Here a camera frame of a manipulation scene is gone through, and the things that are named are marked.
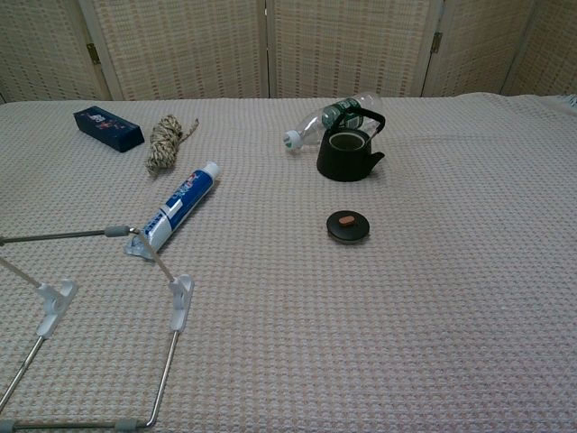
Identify black teapot lid brown knob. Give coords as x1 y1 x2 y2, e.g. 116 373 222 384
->
325 210 372 246

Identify black cast iron teapot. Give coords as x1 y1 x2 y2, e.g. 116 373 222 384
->
316 107 387 183

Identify clear plastic bottle green label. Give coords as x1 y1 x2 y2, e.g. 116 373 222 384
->
282 92 385 154

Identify blue white toothpaste tube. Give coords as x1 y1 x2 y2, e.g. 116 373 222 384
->
123 161 221 262

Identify beige waffle weave tablecloth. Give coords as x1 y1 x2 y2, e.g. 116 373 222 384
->
0 92 577 433

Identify woven folding screen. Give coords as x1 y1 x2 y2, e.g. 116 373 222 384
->
0 0 577 103

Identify dark blue rectangular box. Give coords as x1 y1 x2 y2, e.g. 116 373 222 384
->
73 106 146 153

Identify metal wire rack white hinges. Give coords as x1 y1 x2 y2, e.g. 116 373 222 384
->
0 224 196 429

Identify beige braided rope bundle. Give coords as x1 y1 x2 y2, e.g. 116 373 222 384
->
144 114 200 177

